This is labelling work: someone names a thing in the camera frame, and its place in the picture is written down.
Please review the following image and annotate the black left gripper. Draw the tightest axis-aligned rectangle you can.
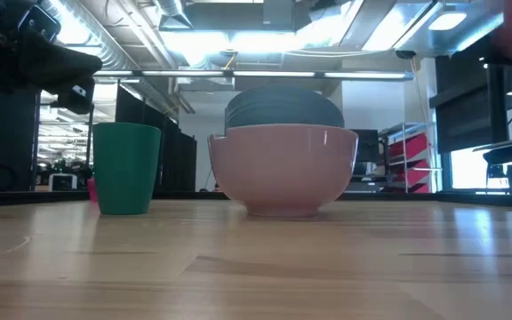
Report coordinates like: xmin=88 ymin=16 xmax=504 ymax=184
xmin=2 ymin=39 xmax=104 ymax=116

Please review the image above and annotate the red storage shelf rack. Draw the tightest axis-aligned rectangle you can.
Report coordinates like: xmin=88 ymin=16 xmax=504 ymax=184
xmin=379 ymin=122 xmax=443 ymax=195

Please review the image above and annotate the dark partition panel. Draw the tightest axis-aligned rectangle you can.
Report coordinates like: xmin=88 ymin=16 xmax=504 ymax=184
xmin=114 ymin=83 xmax=198 ymax=193

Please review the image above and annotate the white box device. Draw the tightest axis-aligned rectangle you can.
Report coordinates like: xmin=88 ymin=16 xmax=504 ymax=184
xmin=47 ymin=172 xmax=79 ymax=193

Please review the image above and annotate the green plastic cup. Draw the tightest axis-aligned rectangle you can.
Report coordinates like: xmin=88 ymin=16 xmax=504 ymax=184
xmin=92 ymin=122 xmax=163 ymax=217

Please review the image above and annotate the small pink object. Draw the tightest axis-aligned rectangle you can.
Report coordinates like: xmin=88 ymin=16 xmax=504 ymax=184
xmin=86 ymin=177 xmax=99 ymax=204

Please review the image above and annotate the long ceiling light bar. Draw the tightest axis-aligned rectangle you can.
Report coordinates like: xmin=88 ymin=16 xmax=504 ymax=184
xmin=92 ymin=68 xmax=415 ymax=84

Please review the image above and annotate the blue plastic bowl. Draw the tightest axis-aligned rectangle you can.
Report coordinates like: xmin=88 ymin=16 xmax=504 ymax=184
xmin=224 ymin=84 xmax=346 ymax=135

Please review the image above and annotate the large pale pink bowl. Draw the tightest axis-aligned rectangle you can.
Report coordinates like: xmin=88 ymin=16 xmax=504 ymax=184
xmin=207 ymin=124 xmax=360 ymax=219

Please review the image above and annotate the dark desk top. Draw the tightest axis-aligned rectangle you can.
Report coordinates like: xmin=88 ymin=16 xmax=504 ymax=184
xmin=472 ymin=134 xmax=512 ymax=166

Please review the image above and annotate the silver ventilation duct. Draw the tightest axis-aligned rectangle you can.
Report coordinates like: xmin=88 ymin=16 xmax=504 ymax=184
xmin=37 ymin=0 xmax=195 ymax=117

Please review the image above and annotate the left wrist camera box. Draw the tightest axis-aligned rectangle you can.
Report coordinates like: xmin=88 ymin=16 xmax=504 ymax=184
xmin=17 ymin=4 xmax=62 ymax=44

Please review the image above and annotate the black table frame rail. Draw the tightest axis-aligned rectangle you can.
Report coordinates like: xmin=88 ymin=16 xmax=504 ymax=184
xmin=0 ymin=189 xmax=512 ymax=211

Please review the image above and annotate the large dark wall screen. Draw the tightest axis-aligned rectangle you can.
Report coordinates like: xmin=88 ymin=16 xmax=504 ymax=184
xmin=428 ymin=55 xmax=511 ymax=155

